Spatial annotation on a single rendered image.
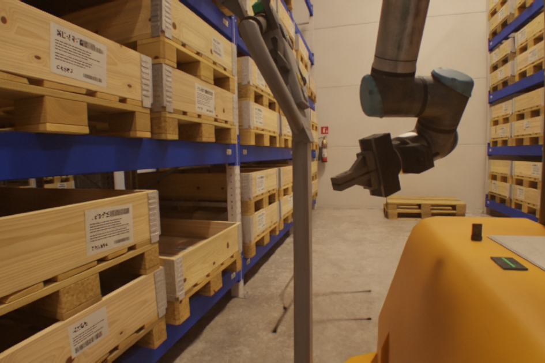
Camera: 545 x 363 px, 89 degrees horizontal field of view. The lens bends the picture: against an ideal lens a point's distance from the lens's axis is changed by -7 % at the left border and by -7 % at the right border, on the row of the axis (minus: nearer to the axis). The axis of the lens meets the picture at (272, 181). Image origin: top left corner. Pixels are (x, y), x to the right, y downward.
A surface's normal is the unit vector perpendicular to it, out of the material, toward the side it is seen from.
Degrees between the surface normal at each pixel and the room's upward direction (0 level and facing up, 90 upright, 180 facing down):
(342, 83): 90
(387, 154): 90
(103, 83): 90
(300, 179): 91
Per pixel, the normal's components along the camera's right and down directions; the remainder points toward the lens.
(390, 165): 0.44, 0.07
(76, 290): 0.96, 0.00
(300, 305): -0.29, 0.08
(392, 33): -0.63, 0.44
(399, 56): -0.26, 0.55
